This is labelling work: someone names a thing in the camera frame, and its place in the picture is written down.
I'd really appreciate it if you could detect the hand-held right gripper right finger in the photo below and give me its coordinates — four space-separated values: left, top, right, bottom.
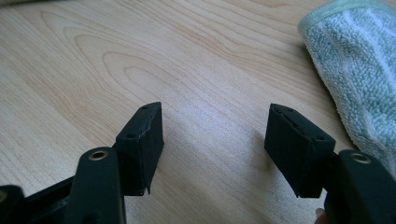
263 103 337 199

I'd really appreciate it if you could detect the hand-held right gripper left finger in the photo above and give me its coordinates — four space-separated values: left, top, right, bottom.
112 101 165 197

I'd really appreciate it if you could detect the blue striped towel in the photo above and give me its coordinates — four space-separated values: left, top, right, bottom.
297 0 396 181

